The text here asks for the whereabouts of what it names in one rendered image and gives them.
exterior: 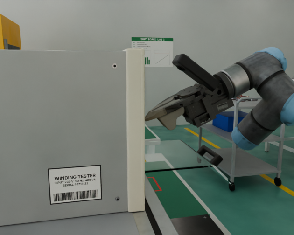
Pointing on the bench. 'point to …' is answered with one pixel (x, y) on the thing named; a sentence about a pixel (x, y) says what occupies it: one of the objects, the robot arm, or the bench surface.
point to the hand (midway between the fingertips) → (148, 114)
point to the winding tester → (66, 134)
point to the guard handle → (211, 155)
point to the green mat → (175, 195)
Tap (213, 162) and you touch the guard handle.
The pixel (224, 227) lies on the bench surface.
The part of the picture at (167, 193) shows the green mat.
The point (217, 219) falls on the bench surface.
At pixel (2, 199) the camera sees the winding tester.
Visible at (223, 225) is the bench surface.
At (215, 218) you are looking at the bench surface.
